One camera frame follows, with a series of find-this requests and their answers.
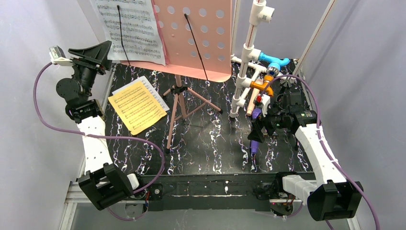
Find purple microphone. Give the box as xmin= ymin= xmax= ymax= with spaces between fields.
xmin=250 ymin=108 xmax=263 ymax=156

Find pink microphone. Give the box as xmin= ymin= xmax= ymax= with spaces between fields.
xmin=246 ymin=87 xmax=261 ymax=116

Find white sheet music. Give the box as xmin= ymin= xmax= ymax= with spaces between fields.
xmin=90 ymin=0 xmax=166 ymax=66

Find sheet music pages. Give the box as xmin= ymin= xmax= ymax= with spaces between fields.
xmin=112 ymin=76 xmax=169 ymax=111

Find yellow sheet music page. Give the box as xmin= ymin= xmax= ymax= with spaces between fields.
xmin=108 ymin=81 xmax=167 ymax=135

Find pink music stand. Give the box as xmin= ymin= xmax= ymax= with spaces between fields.
xmin=130 ymin=0 xmax=232 ymax=153

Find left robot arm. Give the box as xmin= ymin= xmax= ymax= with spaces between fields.
xmin=49 ymin=41 xmax=139 ymax=210

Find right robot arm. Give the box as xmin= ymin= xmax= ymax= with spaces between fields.
xmin=248 ymin=92 xmax=362 ymax=221

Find small black comb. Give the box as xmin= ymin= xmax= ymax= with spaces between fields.
xmin=264 ymin=132 xmax=278 ymax=139

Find orange faucet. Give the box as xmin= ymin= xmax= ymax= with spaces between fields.
xmin=250 ymin=75 xmax=274 ymax=97

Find blue faucet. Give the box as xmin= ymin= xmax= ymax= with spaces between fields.
xmin=258 ymin=52 xmax=290 ymax=77

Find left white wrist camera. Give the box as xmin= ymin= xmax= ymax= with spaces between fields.
xmin=49 ymin=46 xmax=73 ymax=67

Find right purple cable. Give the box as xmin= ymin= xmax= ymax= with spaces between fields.
xmin=258 ymin=74 xmax=381 ymax=230

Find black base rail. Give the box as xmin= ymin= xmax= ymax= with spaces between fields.
xmin=65 ymin=171 xmax=353 ymax=213

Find white pvc pipe frame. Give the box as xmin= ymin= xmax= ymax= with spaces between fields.
xmin=228 ymin=0 xmax=337 ymax=119

